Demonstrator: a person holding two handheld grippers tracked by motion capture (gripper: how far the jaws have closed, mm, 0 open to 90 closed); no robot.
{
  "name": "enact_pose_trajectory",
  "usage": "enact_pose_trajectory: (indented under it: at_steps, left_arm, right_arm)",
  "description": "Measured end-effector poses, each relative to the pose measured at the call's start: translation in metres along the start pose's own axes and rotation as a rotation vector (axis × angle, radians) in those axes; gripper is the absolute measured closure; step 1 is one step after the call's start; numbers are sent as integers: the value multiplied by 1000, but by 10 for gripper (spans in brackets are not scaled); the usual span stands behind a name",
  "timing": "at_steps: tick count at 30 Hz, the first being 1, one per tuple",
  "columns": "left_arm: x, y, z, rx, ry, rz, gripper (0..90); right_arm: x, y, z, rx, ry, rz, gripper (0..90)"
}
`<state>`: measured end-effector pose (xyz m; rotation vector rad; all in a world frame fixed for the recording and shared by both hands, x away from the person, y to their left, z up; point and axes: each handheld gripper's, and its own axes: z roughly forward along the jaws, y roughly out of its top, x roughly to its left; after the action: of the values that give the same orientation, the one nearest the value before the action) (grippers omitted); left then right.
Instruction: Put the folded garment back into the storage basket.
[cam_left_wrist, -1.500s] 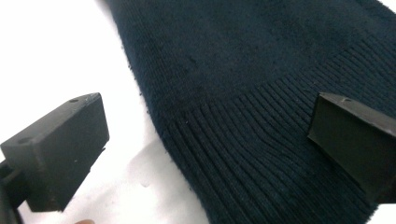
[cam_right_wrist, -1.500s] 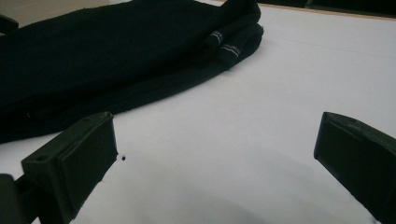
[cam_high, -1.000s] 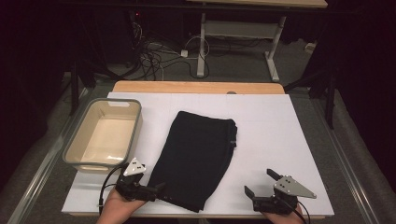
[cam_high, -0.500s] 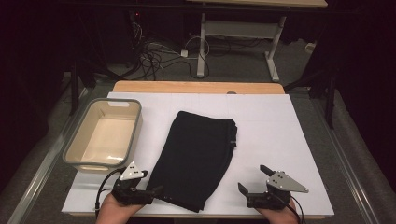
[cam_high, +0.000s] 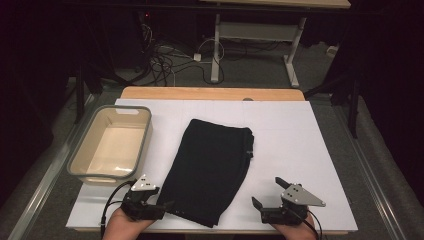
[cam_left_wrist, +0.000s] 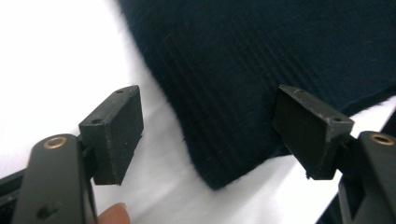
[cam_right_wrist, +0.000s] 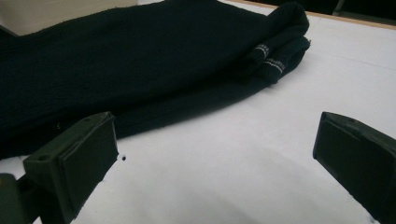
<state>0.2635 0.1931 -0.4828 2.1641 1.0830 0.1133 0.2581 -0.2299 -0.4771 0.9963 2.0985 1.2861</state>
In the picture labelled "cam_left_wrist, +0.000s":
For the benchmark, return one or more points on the white table sheet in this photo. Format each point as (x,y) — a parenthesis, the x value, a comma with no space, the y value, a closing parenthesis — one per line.
(46,62)

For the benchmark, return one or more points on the dark knit vest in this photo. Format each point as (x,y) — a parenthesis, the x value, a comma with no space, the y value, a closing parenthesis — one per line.
(233,77)

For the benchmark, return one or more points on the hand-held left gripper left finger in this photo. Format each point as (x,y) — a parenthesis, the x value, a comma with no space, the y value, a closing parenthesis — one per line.
(115,137)

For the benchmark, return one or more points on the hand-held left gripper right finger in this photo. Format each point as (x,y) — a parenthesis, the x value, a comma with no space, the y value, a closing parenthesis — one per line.
(308,133)

